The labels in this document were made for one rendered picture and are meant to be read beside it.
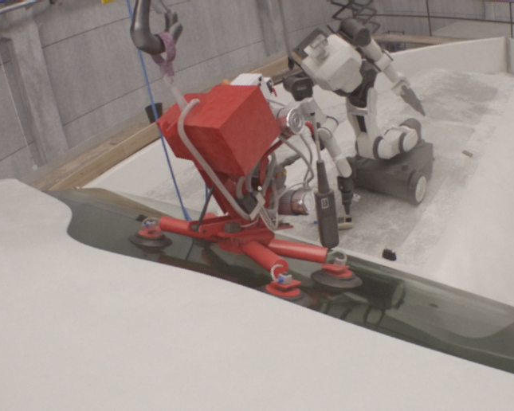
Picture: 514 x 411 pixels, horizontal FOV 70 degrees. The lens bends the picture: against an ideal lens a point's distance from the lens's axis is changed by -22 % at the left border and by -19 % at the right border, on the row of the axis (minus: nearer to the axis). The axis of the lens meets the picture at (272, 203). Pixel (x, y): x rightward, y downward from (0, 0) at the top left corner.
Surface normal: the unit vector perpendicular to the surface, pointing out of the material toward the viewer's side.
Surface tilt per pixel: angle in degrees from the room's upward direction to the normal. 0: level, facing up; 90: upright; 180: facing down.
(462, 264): 16
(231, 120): 90
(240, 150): 90
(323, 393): 20
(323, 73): 77
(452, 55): 90
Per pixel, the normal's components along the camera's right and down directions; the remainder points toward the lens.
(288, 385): 0.08, -0.97
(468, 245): 0.04, -0.79
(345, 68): 0.43, 0.69
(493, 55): 0.23, 0.44
